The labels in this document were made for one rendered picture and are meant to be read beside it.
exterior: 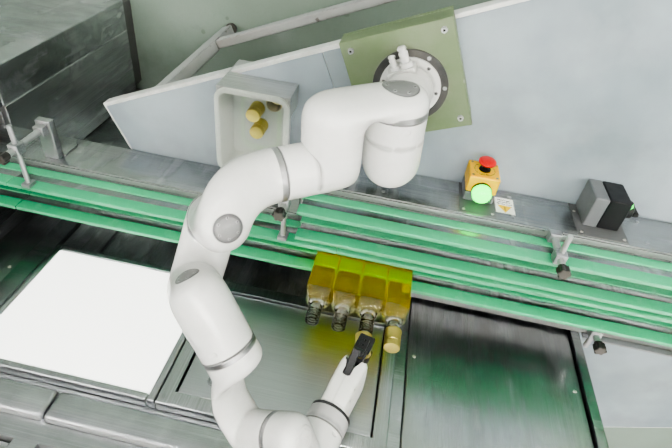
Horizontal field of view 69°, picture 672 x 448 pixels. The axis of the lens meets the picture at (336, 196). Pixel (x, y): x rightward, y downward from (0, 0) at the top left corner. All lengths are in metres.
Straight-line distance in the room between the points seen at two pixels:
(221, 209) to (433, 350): 0.76
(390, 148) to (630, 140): 0.65
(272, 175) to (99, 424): 0.64
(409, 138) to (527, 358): 0.76
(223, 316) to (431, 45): 0.64
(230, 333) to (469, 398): 0.66
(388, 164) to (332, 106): 0.14
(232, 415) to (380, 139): 0.50
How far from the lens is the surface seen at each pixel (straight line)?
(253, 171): 0.69
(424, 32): 1.01
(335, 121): 0.68
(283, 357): 1.15
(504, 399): 1.25
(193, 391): 1.12
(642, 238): 1.31
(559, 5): 1.09
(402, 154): 0.76
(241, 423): 0.87
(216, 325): 0.72
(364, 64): 1.05
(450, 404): 1.20
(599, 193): 1.24
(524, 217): 1.20
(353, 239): 1.14
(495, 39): 1.09
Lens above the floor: 1.78
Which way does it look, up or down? 52 degrees down
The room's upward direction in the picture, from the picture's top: 163 degrees counter-clockwise
